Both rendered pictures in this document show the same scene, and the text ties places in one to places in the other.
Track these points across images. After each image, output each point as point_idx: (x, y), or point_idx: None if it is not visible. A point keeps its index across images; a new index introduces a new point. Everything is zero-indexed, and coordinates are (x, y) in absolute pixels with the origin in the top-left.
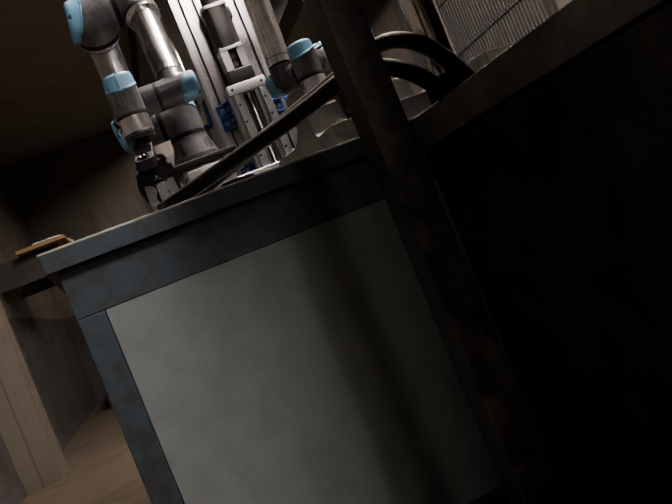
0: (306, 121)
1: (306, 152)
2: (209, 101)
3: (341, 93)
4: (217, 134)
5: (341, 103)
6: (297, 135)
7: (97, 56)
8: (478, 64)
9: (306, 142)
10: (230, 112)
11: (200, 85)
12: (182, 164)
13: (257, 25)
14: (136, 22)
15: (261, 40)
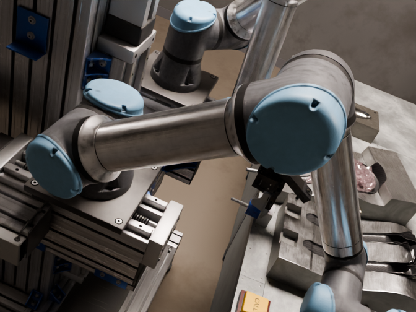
0: (411, 305)
1: (368, 303)
2: (85, 47)
3: (413, 265)
4: (40, 67)
5: (404, 268)
6: (372, 291)
7: (235, 156)
8: (410, 206)
9: (382, 304)
10: (101, 67)
11: (72, 10)
12: (132, 215)
13: (272, 54)
14: (344, 153)
15: (263, 72)
